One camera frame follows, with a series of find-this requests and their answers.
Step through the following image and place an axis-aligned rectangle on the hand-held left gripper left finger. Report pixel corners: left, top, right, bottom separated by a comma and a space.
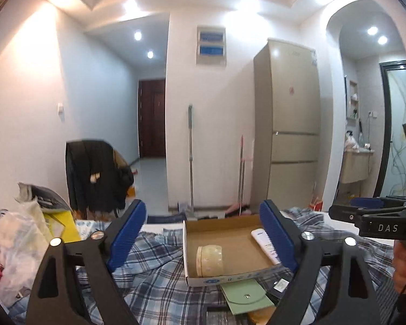
25, 199, 148, 325

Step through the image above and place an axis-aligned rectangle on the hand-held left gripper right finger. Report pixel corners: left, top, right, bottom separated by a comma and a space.
259, 199, 381, 325

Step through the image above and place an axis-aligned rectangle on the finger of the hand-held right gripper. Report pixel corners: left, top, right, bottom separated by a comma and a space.
328, 204, 405, 225
350, 196, 406, 210

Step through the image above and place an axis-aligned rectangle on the white remote control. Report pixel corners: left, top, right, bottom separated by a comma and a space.
250, 228, 281, 265

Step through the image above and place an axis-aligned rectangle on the shallow cardboard box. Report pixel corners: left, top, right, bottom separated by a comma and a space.
183, 214, 286, 287

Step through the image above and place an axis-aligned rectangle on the black labelled battery box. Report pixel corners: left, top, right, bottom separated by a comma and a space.
267, 277, 292, 304

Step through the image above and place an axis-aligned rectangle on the cream tape roll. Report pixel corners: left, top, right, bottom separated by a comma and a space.
195, 245, 224, 277

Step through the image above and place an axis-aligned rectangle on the person's right hand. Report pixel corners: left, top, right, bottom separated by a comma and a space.
392, 241, 406, 293

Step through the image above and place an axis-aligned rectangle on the red paper bag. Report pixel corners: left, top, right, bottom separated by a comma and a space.
309, 194, 324, 212

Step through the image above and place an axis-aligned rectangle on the beige sink cabinet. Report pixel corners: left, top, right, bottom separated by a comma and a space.
340, 149, 375, 184

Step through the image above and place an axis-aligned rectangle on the blue plaid shirt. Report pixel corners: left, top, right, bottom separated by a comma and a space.
0, 206, 406, 325

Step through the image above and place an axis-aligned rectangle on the pale pink bundle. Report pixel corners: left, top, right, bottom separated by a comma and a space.
344, 132, 361, 151

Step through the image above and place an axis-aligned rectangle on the yellow box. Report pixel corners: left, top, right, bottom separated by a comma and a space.
42, 208, 82, 244

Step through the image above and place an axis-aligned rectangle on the green snap pouch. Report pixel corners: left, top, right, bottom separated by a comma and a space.
221, 278, 269, 315

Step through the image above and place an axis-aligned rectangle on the black jacket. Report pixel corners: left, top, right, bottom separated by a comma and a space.
65, 139, 136, 212

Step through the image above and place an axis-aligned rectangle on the pink broom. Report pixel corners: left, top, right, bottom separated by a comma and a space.
225, 135, 255, 217

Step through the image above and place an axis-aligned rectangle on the wooden chair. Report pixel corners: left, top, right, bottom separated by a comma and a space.
112, 148, 131, 171

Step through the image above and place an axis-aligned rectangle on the frosted glass door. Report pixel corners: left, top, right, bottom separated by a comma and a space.
374, 60, 406, 197

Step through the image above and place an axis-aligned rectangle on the grey plastic bag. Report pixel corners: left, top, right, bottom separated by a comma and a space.
18, 182, 71, 211

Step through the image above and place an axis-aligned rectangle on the beige refrigerator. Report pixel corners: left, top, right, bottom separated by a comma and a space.
253, 39, 322, 212

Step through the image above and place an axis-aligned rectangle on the white plastic bag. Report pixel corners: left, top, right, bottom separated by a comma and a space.
0, 203, 56, 312

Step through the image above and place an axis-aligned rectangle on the dark brown door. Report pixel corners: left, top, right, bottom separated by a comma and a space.
137, 79, 166, 158

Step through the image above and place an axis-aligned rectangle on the wall niche shelf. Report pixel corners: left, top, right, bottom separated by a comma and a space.
346, 79, 360, 120

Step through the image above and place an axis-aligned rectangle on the grey-handled mop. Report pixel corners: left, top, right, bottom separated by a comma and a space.
169, 105, 224, 216

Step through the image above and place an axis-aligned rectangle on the wall electrical panel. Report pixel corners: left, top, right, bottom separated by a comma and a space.
196, 25, 227, 66

